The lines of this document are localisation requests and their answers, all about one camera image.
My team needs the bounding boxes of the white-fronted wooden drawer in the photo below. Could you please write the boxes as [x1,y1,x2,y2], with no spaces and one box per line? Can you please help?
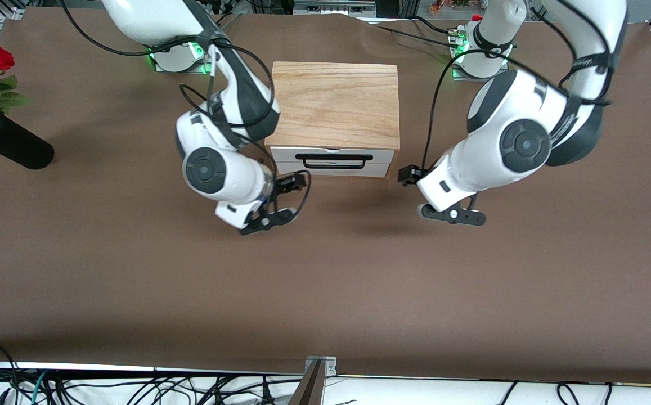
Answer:
[270,146,395,177]

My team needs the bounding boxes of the black metal drawer handle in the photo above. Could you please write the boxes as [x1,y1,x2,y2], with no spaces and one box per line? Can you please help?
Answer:
[295,152,374,170]

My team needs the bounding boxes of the light wooden drawer cabinet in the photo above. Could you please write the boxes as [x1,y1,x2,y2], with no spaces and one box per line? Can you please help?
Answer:
[264,61,402,179]

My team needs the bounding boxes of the brown table cover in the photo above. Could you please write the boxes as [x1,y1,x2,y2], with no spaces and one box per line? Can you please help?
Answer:
[0,7,651,386]

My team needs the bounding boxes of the colourful toy pile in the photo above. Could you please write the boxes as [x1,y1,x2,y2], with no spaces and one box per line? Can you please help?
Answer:
[429,0,473,17]

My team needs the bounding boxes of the grey power strip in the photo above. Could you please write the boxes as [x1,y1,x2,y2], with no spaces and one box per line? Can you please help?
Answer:
[293,0,377,17]

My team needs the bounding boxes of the black cylindrical vase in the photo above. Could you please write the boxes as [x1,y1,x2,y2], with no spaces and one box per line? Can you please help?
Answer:
[0,112,55,171]

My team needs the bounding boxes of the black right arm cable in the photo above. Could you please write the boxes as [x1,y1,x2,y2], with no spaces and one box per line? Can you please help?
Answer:
[60,0,313,221]

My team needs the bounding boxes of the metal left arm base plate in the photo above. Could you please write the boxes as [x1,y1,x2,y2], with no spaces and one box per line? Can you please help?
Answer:
[451,62,510,83]

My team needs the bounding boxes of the black base power cable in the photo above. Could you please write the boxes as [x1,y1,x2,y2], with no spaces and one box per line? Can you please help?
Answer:
[411,15,456,35]
[367,21,456,48]

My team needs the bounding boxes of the metal camera mount plate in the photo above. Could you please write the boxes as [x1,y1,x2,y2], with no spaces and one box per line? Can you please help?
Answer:
[304,355,338,377]

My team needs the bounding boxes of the black base connector cables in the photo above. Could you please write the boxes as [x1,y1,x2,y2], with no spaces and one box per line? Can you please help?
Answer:
[193,0,243,26]

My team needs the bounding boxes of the brown camera mount beam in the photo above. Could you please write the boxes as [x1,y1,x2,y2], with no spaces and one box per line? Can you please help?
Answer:
[288,360,326,405]

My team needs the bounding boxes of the tangled black cable bundle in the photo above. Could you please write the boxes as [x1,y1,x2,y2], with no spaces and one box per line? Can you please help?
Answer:
[0,341,304,405]

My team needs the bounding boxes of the teal cable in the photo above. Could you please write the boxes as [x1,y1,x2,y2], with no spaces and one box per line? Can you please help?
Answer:
[28,370,51,405]

